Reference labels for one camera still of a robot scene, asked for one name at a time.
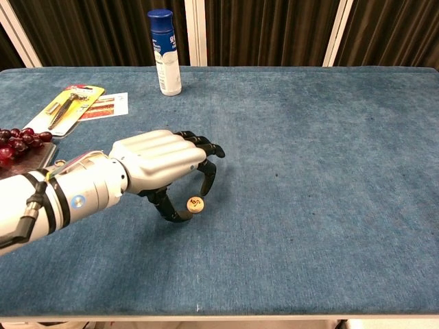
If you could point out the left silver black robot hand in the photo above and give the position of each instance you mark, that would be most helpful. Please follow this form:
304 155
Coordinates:
157 157

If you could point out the wooden token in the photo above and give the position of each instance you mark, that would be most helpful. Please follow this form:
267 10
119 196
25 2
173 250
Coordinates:
196 204

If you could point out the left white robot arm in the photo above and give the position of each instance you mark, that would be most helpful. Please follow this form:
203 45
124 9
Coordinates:
85 185

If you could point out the white red printed leaflet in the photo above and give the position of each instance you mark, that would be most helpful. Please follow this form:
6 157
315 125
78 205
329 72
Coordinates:
109 106

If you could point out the blue capped white bottle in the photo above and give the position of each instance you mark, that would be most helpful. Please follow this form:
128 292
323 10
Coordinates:
168 58

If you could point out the razor in yellow card package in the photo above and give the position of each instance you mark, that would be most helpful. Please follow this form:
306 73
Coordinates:
68 103

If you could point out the white kitchen scale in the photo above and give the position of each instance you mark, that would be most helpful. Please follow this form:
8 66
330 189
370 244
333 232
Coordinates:
37 154

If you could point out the black pleated curtain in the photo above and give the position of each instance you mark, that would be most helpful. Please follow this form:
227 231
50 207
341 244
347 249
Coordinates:
267 31
394 31
8 51
96 31

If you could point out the bunch of red grapes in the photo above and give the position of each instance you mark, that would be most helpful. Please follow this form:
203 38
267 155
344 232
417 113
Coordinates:
17 144

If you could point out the blue table cloth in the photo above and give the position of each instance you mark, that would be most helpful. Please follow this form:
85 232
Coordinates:
308 188

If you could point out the white frame post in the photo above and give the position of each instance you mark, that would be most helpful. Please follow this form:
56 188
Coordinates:
196 34
20 34
337 34

